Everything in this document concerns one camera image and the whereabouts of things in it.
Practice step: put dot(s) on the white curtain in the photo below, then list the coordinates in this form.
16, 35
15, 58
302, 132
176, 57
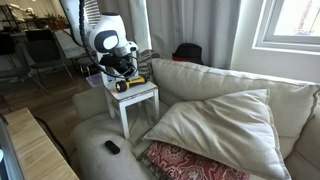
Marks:
186, 26

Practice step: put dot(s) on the beige throw pillow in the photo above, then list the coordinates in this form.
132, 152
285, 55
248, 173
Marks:
226, 130

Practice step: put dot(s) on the clear plastic storage box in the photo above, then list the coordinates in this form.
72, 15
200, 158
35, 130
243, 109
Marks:
94, 80

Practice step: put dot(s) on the white window frame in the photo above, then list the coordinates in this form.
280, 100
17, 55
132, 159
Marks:
290, 40

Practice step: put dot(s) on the potted plant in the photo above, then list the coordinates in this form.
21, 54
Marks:
55, 21

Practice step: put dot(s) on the white wooden chair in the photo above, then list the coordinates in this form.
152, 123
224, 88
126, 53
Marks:
133, 96

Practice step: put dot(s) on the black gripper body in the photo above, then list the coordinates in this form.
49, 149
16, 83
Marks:
115, 63

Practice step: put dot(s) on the dark remote control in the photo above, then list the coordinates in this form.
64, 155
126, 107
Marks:
112, 147

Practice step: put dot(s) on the white tote bag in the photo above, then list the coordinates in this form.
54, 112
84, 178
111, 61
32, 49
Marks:
68, 45

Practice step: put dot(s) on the red patterned cushion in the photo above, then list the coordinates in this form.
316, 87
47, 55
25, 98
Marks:
186, 163

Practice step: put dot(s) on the red cloth under hat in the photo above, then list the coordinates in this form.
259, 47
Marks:
178, 59

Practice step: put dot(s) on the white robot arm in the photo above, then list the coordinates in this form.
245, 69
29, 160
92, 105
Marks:
106, 30

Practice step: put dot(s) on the beige fabric sofa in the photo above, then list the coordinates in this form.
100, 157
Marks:
213, 83

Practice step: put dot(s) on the black office chair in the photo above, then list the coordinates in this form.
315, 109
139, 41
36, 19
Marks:
43, 50

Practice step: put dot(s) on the black brimmed hat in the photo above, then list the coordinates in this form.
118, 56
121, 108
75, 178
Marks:
188, 52

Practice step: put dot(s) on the yellow and black flashlight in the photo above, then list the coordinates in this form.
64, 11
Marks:
133, 83

